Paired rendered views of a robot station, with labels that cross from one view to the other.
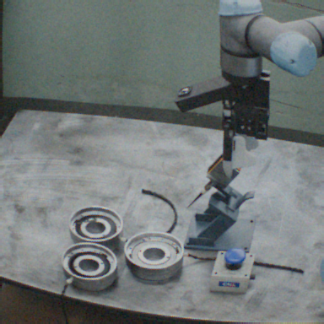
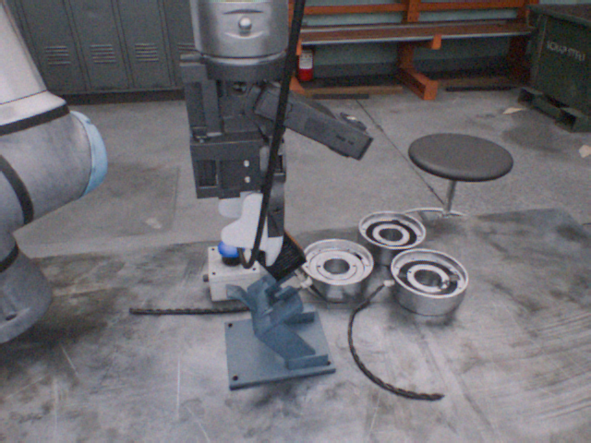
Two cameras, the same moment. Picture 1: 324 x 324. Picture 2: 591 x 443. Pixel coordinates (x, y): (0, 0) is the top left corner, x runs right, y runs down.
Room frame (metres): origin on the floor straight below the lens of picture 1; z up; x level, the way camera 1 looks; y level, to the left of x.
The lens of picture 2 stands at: (1.46, -0.24, 1.25)
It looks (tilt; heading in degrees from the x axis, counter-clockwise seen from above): 34 degrees down; 158
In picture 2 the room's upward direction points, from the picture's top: straight up
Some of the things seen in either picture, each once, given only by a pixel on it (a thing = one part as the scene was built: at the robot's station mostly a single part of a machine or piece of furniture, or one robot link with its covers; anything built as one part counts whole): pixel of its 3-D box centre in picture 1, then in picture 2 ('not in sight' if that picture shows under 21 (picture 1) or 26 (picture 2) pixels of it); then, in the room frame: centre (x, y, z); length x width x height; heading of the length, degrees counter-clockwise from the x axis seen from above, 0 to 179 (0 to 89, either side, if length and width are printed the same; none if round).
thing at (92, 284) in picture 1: (89, 268); (390, 238); (0.97, 0.13, 0.82); 0.10 x 0.10 x 0.04
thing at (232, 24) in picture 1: (242, 23); not in sight; (1.09, -0.13, 1.26); 0.09 x 0.08 x 0.11; 37
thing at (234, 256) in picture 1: (234, 262); (233, 257); (0.96, -0.13, 0.85); 0.04 x 0.04 x 0.05
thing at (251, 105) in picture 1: (245, 99); (238, 124); (1.09, -0.14, 1.10); 0.09 x 0.08 x 0.12; 79
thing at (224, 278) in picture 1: (235, 272); (230, 269); (0.96, -0.13, 0.82); 0.08 x 0.07 x 0.05; 78
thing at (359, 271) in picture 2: (153, 257); (336, 270); (1.01, 0.01, 0.82); 0.08 x 0.08 x 0.02
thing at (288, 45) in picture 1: (288, 44); not in sight; (1.02, -0.21, 1.26); 0.11 x 0.11 x 0.08; 37
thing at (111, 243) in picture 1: (95, 230); (427, 281); (1.08, 0.12, 0.82); 0.10 x 0.10 x 0.04
